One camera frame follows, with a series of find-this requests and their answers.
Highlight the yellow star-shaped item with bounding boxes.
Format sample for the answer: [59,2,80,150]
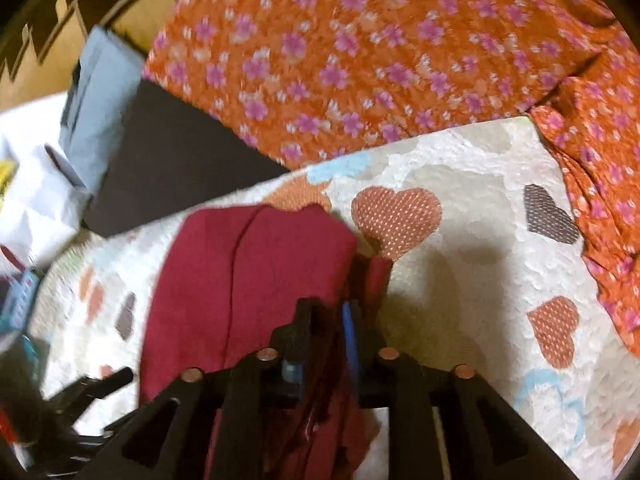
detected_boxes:
[0,159,18,207]

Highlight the white plastic bag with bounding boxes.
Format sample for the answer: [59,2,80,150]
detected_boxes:
[1,93,90,275]

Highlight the white heart-patterned quilt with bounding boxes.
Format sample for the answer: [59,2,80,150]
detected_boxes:
[27,115,640,480]

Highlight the orange floral bedsheet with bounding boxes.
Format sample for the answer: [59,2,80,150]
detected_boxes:
[143,0,639,352]

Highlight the teal patterned box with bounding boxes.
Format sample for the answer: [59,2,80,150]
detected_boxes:
[0,270,40,334]

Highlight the black folded cloth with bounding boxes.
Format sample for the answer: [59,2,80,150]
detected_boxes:
[84,80,288,237]

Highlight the maroon red garment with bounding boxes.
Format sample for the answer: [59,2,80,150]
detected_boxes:
[139,205,393,479]

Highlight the light blue folded cloth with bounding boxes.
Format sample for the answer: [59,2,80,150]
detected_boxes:
[58,26,144,195]

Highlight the wooden staircase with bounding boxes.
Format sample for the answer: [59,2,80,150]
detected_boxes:
[1,0,177,110]

